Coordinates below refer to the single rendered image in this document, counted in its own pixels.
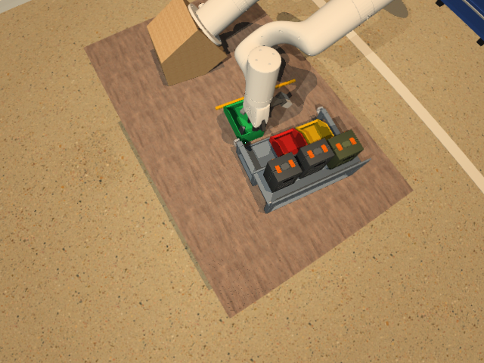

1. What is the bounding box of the grey metal shelf rack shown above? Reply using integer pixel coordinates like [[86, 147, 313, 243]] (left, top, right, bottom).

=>
[[233, 107, 371, 214]]

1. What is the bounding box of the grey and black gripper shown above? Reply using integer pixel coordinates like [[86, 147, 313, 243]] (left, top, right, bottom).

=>
[[243, 95, 270, 132]]

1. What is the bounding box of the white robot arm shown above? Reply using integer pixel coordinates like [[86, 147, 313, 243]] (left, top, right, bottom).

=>
[[188, 0, 393, 108]]

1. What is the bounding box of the red open bin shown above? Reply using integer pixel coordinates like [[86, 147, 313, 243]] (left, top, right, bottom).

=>
[[269, 128, 307, 157]]

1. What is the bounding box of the black tool case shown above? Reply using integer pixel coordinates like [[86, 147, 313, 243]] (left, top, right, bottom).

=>
[[295, 138, 334, 179]]

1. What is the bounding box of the green bin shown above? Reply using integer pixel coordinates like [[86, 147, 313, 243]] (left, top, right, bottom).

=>
[[223, 100, 264, 144]]

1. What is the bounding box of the dark grey case with orange latches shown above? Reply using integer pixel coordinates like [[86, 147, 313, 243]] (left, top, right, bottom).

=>
[[263, 152, 302, 193]]

